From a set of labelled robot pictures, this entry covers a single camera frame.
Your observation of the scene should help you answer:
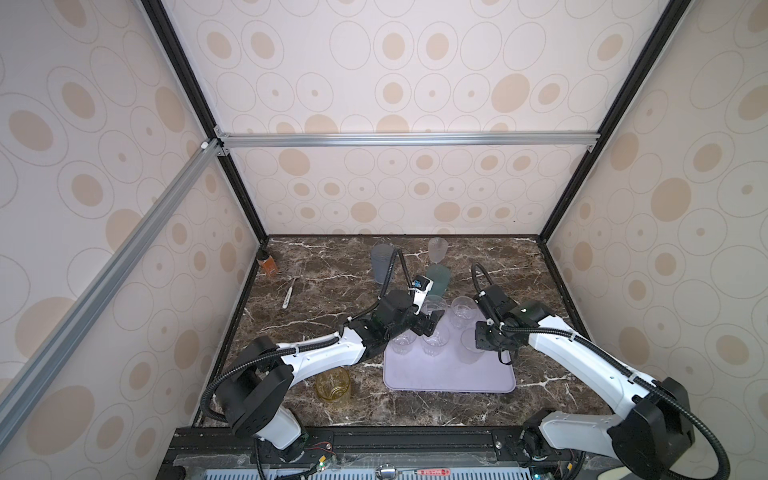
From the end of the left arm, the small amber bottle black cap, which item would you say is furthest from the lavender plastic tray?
the small amber bottle black cap

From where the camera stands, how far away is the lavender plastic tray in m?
0.84

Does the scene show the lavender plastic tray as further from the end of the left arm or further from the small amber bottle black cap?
the small amber bottle black cap
